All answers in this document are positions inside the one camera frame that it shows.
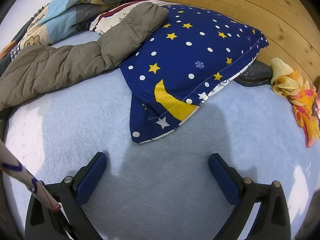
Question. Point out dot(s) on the wooden headboard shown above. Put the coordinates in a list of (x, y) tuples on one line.
[(250, 10)]

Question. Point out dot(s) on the white sleeved left arm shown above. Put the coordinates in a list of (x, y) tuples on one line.
[(15, 170)]

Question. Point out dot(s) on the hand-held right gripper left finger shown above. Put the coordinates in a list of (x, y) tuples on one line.
[(92, 175)]

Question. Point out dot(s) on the blue star print pillow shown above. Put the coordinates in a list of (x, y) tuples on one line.
[(190, 62)]

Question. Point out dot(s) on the olive down jacket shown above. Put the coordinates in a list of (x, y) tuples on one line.
[(50, 65)]

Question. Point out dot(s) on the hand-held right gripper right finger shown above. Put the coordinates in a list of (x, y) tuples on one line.
[(223, 177)]

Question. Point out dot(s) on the patchwork cartoon blanket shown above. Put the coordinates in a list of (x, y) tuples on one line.
[(62, 20)]

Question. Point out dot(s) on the dark patterned cloth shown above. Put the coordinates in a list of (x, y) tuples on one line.
[(257, 73)]

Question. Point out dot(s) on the yellow orange scarf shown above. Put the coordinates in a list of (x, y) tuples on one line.
[(300, 97)]

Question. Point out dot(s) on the light blue bed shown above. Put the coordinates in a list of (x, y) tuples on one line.
[(162, 192)]

